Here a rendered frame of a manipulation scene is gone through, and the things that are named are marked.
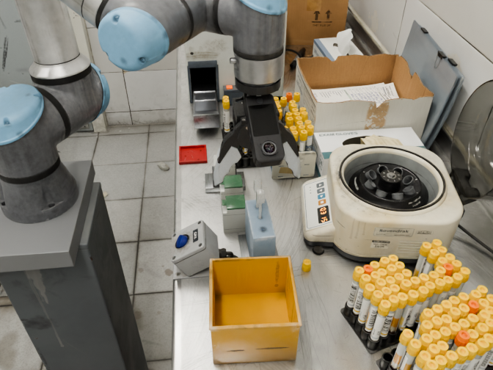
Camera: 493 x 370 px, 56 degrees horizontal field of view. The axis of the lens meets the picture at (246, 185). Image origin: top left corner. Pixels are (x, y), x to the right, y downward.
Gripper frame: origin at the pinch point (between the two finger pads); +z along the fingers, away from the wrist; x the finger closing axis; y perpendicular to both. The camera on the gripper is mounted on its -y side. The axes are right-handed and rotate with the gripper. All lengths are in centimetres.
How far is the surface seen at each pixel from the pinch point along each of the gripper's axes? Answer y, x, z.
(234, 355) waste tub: -24.8, 7.5, 12.7
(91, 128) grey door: 185, 70, 100
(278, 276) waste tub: -12.9, -1.6, 9.9
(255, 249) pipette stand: -8.0, 1.6, 8.0
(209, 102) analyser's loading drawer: 45.8, 5.3, 8.7
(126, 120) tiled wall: 190, 49, 100
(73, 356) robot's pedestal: 5, 45, 55
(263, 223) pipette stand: -4.6, -0.4, 5.1
